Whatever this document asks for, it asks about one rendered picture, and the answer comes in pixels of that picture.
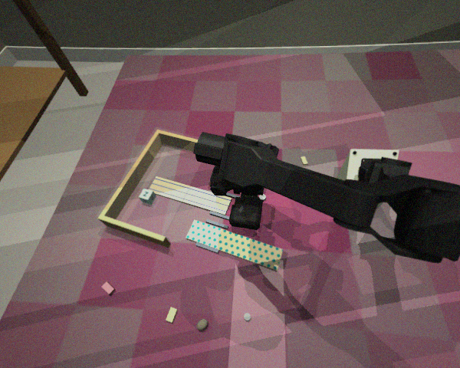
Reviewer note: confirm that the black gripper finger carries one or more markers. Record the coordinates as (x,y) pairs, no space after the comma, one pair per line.
(237,201)

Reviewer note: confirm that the pink rectangular block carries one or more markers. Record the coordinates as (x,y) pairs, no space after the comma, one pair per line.
(108,288)

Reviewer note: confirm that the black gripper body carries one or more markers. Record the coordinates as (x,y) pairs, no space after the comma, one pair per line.
(247,214)

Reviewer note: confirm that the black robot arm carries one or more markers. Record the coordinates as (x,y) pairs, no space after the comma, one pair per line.
(428,211)

